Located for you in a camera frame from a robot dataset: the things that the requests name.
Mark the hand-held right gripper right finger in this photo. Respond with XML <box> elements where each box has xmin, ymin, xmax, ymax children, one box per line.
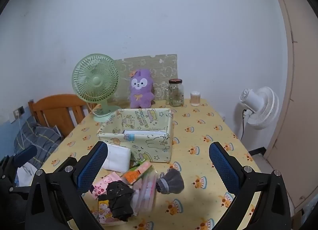
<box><xmin>209</xmin><ymin>142</ymin><xmax>291</xmax><ymax>230</ymax></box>

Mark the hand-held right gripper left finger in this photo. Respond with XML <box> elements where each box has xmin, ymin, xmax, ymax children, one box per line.
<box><xmin>25</xmin><ymin>141</ymin><xmax>108</xmax><ymax>230</ymax></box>

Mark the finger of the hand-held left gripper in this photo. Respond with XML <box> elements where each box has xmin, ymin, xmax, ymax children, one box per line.
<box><xmin>10</xmin><ymin>145</ymin><xmax>38</xmax><ymax>168</ymax></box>

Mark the pink tissue packet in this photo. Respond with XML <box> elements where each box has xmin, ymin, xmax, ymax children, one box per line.
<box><xmin>90</xmin><ymin>172</ymin><xmax>122</xmax><ymax>199</ymax></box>

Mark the white cloth pack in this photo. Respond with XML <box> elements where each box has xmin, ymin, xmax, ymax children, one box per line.
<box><xmin>102</xmin><ymin>142</ymin><xmax>132</xmax><ymax>173</ymax></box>

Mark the black cloth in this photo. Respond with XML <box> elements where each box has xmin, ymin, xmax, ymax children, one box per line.
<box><xmin>98</xmin><ymin>180</ymin><xmax>135</xmax><ymax>222</ymax></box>

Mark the green and orange packet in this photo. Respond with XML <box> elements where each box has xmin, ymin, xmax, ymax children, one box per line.
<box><xmin>121</xmin><ymin>159</ymin><xmax>153</xmax><ymax>185</ymax></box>

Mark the yellow cartoon packet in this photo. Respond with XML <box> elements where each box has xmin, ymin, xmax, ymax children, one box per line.
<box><xmin>92</xmin><ymin>199</ymin><xmax>125</xmax><ymax>225</ymax></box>

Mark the dark grey drawstring pouch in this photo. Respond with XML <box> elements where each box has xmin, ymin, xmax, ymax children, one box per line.
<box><xmin>156</xmin><ymin>168</ymin><xmax>185</xmax><ymax>195</ymax></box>

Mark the clear plastic bag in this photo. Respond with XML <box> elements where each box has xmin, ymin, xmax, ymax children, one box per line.
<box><xmin>132</xmin><ymin>170</ymin><xmax>159</xmax><ymax>217</ymax></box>

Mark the cartoon printed storage box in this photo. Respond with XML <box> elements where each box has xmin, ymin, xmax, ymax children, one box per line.
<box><xmin>97</xmin><ymin>108</ymin><xmax>174</xmax><ymax>163</ymax></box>

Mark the white cloth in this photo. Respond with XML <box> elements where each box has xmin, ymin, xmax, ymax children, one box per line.
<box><xmin>15</xmin><ymin>163</ymin><xmax>38</xmax><ymax>187</ymax></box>

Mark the grey plaid pillow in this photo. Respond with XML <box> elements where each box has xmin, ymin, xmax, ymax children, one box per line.
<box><xmin>14</xmin><ymin>116</ymin><xmax>62</xmax><ymax>168</ymax></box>

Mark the yellow printed tablecloth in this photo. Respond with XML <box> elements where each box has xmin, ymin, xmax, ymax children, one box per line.
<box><xmin>37</xmin><ymin>98</ymin><xmax>261</xmax><ymax>230</ymax></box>

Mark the white standing fan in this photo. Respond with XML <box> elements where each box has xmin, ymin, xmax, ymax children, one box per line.
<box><xmin>238</xmin><ymin>86</ymin><xmax>279</xmax><ymax>146</ymax></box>

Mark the cotton swab container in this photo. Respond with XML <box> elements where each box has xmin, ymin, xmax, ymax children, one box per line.
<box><xmin>190</xmin><ymin>91</ymin><xmax>201</xmax><ymax>106</ymax></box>

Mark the green desk fan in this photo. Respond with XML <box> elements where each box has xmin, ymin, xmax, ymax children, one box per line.
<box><xmin>72</xmin><ymin>53</ymin><xmax>120</xmax><ymax>123</ymax></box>

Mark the purple plush toy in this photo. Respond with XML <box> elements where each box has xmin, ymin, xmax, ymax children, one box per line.
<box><xmin>129</xmin><ymin>69</ymin><xmax>156</xmax><ymax>108</ymax></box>

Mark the glass jar with lid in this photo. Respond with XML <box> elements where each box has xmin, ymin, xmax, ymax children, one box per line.
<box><xmin>164</xmin><ymin>79</ymin><xmax>185</xmax><ymax>107</ymax></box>

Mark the beige door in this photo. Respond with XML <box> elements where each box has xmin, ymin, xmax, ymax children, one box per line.
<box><xmin>265</xmin><ymin>0</ymin><xmax>318</xmax><ymax>220</ymax></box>

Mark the cartoon printed backing board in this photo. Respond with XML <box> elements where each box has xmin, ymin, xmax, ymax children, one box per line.
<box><xmin>109</xmin><ymin>54</ymin><xmax>178</xmax><ymax>103</ymax></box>

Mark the white charging cable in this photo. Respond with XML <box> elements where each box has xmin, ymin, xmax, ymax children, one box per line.
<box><xmin>17</xmin><ymin>117</ymin><xmax>26</xmax><ymax>151</ymax></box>

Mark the black fan cable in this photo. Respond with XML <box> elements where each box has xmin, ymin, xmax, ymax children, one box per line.
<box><xmin>241</xmin><ymin>109</ymin><xmax>246</xmax><ymax>146</ymax></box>

